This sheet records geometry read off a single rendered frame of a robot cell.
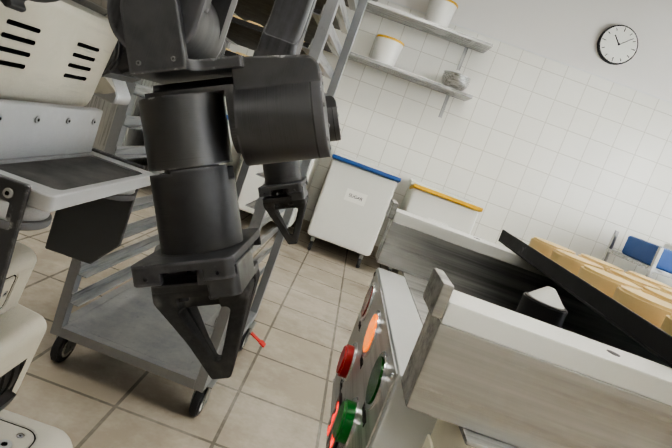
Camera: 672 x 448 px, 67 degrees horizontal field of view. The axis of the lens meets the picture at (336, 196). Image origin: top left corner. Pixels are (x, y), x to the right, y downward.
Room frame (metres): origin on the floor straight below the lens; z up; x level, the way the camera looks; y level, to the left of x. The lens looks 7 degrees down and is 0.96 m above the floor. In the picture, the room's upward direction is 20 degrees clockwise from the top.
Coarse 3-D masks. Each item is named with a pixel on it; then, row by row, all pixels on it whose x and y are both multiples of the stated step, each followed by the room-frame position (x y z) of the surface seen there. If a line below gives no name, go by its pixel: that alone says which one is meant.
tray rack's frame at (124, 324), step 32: (352, 32) 1.97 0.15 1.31; (288, 224) 1.98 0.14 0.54; (128, 288) 1.77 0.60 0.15; (96, 320) 1.48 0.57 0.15; (128, 320) 1.55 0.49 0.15; (160, 320) 1.62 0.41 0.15; (64, 352) 1.43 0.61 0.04; (128, 352) 1.37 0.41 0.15; (160, 352) 1.43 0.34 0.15; (192, 352) 1.50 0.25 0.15; (192, 384) 1.36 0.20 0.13
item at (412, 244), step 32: (416, 224) 0.53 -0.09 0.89; (384, 256) 0.53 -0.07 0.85; (416, 256) 0.54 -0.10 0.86; (448, 256) 0.54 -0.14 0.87; (480, 256) 0.54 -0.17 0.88; (512, 256) 0.54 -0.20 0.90; (480, 288) 0.54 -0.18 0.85; (512, 288) 0.54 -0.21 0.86; (576, 320) 0.54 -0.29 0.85; (640, 352) 0.54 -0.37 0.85
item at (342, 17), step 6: (342, 0) 1.60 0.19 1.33; (342, 6) 1.64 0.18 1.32; (336, 12) 1.69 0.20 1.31; (342, 12) 1.68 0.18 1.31; (342, 18) 1.75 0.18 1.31; (348, 18) 1.86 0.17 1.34; (342, 24) 1.85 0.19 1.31; (348, 24) 1.91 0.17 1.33; (342, 30) 1.96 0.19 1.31; (348, 30) 1.97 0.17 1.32
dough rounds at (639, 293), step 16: (544, 240) 0.57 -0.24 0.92; (560, 256) 0.49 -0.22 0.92; (576, 256) 0.51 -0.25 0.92; (576, 272) 0.48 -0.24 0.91; (592, 272) 0.43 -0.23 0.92; (608, 272) 0.50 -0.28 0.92; (624, 272) 0.56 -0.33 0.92; (608, 288) 0.42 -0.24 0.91; (624, 288) 0.38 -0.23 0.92; (640, 288) 0.45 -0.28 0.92; (656, 288) 0.48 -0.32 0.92; (624, 304) 0.37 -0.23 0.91; (640, 304) 0.36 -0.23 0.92; (656, 304) 0.36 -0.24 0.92; (656, 320) 0.35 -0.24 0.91
